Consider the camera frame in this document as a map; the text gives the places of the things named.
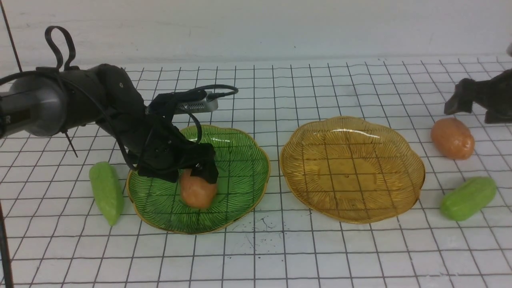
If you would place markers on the orange potato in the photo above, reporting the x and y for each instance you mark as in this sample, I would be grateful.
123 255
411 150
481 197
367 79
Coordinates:
195 191
452 138

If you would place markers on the green plastic plate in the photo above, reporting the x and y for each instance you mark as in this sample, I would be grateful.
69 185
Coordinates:
244 171

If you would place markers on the white grid tablecloth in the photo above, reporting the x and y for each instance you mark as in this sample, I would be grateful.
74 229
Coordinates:
58 238

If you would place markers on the green gourd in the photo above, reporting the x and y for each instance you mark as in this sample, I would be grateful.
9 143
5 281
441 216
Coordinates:
469 198
107 191

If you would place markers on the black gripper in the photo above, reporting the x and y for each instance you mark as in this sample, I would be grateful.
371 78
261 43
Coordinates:
160 150

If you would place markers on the amber plastic plate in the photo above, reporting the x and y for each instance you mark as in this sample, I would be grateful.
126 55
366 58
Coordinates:
352 170

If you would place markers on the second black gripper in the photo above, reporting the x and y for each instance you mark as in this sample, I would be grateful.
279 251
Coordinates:
494 95

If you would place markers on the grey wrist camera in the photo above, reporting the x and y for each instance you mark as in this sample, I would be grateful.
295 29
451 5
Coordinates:
196 104

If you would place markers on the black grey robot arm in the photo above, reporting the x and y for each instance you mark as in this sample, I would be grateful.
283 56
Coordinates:
47 101

